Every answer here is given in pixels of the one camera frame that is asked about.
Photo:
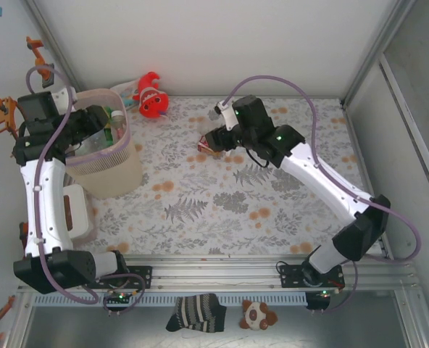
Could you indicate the red gold label bottle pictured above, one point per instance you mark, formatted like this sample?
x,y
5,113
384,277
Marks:
x,y
201,145

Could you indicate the tall clear bottle white cap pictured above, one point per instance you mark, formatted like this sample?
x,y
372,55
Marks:
x,y
117,123

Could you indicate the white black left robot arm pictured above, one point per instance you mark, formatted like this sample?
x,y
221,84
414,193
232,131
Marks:
x,y
46,206

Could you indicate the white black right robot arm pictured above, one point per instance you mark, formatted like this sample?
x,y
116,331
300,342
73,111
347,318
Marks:
x,y
327,181

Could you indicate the beige plastic bin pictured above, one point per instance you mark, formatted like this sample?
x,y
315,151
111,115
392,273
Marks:
x,y
91,95

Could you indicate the beige ribbed waste bin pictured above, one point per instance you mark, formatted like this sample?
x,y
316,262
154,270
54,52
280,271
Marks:
x,y
109,181

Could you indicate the clear plastic bag with toys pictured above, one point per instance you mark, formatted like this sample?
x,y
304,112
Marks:
x,y
127,95

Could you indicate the red plush toy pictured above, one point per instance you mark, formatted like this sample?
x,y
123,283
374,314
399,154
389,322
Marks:
x,y
153,101

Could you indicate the floral patterned tablecloth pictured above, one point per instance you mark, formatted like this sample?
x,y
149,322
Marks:
x,y
200,224

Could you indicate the small circuit board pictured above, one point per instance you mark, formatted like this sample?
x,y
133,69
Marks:
x,y
325,293
120,296

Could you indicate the brown white panda plush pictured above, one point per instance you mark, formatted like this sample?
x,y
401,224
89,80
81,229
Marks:
x,y
256,315

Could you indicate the striped black beige sock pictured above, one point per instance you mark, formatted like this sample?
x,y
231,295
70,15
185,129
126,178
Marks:
x,y
196,313

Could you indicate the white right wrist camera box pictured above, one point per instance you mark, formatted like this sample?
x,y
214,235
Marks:
x,y
229,116

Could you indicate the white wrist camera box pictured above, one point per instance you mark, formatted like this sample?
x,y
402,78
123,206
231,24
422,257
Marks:
x,y
64,96
229,116

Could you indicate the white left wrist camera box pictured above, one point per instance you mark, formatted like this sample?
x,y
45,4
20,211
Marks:
x,y
64,96

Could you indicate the aluminium frame post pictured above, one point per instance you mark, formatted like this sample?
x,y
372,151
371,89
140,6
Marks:
x,y
386,36
50,32

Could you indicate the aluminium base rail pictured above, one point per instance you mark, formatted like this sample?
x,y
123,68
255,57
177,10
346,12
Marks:
x,y
214,281

